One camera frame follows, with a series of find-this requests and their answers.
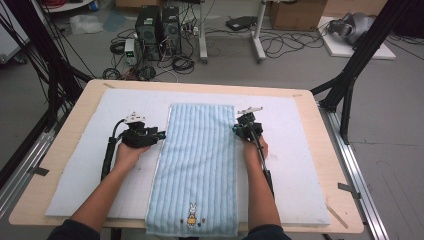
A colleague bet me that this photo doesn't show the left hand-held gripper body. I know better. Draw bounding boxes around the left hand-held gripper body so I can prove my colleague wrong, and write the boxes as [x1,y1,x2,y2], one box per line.
[118,111,160,149]

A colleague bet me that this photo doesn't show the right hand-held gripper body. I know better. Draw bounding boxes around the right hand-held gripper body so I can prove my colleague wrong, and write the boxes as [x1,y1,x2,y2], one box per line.
[233,106,264,142]

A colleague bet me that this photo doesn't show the light blue striped towel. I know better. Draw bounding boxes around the light blue striped towel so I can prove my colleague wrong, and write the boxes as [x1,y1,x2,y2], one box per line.
[145,103,240,238]

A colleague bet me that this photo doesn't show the person's right hand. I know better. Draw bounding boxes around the person's right hand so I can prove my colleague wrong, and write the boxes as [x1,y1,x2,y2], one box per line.
[242,135,270,164]

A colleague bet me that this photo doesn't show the person's left hand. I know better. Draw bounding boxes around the person's left hand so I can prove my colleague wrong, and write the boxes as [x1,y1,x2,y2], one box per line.
[114,142,151,170]

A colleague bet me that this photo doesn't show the light wooden table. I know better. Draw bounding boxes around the light wooden table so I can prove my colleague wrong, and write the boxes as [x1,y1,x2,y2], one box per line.
[8,78,365,234]

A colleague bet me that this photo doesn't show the white foam mat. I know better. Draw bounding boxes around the white foam mat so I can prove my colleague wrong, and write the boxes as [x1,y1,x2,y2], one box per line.
[44,88,332,226]

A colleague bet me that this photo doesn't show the grey power supply unit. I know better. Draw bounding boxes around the grey power supply unit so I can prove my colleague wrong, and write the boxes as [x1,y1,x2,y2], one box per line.
[124,38,137,66]

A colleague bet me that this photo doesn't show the white desk leg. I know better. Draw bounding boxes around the white desk leg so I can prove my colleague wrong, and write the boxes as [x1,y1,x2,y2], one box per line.
[198,0,209,64]
[251,0,268,64]

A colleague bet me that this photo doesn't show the black computer tower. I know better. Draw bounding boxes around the black computer tower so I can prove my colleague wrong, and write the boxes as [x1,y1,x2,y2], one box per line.
[134,4,163,62]
[161,5,183,56]

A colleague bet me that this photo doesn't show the person's dark right sleeve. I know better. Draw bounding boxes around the person's dark right sleeve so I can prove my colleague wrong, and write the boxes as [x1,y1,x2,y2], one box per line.
[241,223,293,240]

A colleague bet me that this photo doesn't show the person's dark sleeve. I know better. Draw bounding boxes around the person's dark sleeve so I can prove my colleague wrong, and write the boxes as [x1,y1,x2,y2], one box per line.
[46,218,101,240]
[241,223,293,240]

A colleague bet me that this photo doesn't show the black flat device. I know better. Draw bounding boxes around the black flat device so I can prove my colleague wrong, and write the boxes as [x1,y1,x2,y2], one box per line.
[225,15,258,32]

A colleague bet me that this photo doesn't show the black tape piece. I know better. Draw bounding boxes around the black tape piece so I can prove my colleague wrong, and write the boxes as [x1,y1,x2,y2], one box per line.
[28,165,50,177]
[337,182,362,200]

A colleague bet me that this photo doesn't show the person's dark left sleeve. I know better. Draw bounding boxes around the person's dark left sleeve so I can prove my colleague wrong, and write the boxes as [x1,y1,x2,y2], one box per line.
[46,218,101,240]

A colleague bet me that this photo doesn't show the teal plastic sheet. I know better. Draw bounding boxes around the teal plastic sheet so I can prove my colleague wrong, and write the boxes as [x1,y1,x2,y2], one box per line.
[102,9,129,33]

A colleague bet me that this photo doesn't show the thin wooden stick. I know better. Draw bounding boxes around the thin wooden stick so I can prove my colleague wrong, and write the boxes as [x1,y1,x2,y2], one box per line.
[325,203,349,230]

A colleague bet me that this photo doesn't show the brown cardboard box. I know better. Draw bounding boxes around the brown cardboard box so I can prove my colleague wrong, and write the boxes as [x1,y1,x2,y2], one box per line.
[268,0,328,32]

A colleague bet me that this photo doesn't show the clear plastic bag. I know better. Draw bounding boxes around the clear plastic bag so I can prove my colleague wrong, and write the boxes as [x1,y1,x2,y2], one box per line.
[69,13,105,36]

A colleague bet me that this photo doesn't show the grey headset device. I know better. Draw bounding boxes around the grey headset device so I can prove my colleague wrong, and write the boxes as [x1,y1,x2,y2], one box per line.
[327,12,376,46]

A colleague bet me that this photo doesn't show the white floor board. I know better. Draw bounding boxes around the white floor board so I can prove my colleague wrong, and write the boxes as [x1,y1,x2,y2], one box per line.
[316,15,397,61]

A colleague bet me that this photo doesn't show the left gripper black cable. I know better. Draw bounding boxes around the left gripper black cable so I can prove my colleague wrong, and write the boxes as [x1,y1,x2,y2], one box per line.
[100,119,126,181]

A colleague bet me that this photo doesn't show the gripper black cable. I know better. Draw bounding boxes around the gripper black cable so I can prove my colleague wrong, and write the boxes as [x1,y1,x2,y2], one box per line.
[248,124,275,198]
[100,119,126,181]

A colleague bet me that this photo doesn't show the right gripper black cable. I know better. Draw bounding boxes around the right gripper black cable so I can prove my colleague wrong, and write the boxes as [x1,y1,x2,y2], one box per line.
[248,124,275,198]

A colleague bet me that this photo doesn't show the coiled black cable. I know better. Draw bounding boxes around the coiled black cable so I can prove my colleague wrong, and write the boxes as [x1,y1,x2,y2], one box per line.
[171,54,196,75]

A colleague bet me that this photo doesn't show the tangled black floor cables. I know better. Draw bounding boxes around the tangled black floor cables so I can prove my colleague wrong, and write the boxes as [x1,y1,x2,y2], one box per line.
[259,28,329,59]

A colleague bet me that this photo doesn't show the black metal frame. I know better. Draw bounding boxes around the black metal frame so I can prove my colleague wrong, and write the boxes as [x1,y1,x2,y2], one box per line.
[309,0,416,145]
[0,0,94,188]

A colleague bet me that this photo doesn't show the aluminium rail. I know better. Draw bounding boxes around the aluminium rail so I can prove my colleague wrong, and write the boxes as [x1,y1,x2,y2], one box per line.
[318,103,390,240]
[0,109,56,218]

